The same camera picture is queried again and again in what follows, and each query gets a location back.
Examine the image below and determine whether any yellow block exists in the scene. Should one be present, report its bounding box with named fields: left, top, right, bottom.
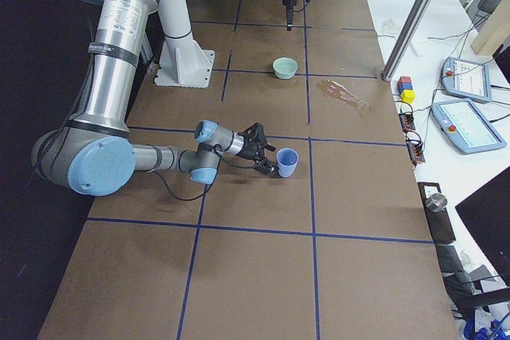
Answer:
left=400, top=89, right=415, bottom=104

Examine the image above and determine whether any teach pendant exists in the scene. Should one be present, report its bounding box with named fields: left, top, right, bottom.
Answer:
left=440, top=57, right=492, bottom=103
left=431, top=99, right=507, bottom=154

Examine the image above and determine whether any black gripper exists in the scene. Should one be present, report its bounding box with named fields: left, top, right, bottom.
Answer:
left=282, top=0, right=297, bottom=31
left=237, top=123, right=279, bottom=175

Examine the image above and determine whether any steel tumbler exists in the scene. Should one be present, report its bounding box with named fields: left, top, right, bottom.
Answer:
left=425, top=193, right=448, bottom=213

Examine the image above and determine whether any blue block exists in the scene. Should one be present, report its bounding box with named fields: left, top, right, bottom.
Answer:
left=397, top=82, right=414, bottom=93

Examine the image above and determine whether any near teach pendant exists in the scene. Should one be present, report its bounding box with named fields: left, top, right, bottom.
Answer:
left=431, top=99, right=507, bottom=154

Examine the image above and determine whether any far teach pendant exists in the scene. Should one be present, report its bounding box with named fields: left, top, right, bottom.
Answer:
left=440, top=57, right=492, bottom=103

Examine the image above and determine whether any blue plastic cup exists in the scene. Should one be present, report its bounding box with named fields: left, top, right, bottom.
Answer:
left=276, top=148, right=300, bottom=178

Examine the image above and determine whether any aluminium frame post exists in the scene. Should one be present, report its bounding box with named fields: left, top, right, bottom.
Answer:
left=381, top=0, right=431, bottom=81

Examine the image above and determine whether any black power strip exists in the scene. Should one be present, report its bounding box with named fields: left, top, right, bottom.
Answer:
left=398, top=111, right=426, bottom=167

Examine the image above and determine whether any red block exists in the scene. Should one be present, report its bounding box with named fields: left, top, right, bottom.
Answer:
left=398, top=76, right=412, bottom=84

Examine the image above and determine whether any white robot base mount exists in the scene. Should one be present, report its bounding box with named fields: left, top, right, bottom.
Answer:
left=155, top=0, right=215, bottom=88

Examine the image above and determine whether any green ceramic bowl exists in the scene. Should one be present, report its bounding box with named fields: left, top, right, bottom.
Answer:
left=273, top=57, right=298, bottom=80

